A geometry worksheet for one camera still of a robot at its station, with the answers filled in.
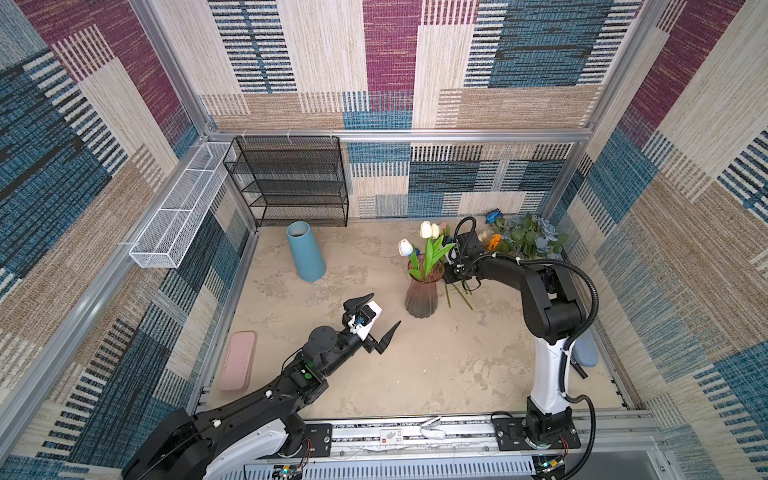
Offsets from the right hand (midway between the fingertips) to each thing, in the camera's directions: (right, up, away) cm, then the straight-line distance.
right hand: (445, 274), depth 104 cm
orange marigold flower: (+19, +12, +5) cm, 23 cm away
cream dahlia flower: (+14, +13, +3) cm, 20 cm away
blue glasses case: (+36, -20, -18) cm, 45 cm away
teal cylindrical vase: (-46, +5, -2) cm, 47 cm away
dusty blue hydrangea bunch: (+27, +12, -3) cm, 30 cm away
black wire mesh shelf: (-54, +34, +5) cm, 64 cm away
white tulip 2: (-15, +9, -27) cm, 32 cm away
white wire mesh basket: (-72, +12, -32) cm, 80 cm away
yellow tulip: (-7, +13, -21) cm, 26 cm away
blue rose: (+21, +21, +12) cm, 32 cm away
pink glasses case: (-61, -22, -19) cm, 68 cm away
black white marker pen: (+32, -24, -20) cm, 45 cm away
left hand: (-21, -5, -30) cm, 36 cm away
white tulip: (-8, +13, -25) cm, 29 cm away
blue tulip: (+4, -4, -10) cm, 12 cm away
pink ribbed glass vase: (-9, -6, -5) cm, 12 cm away
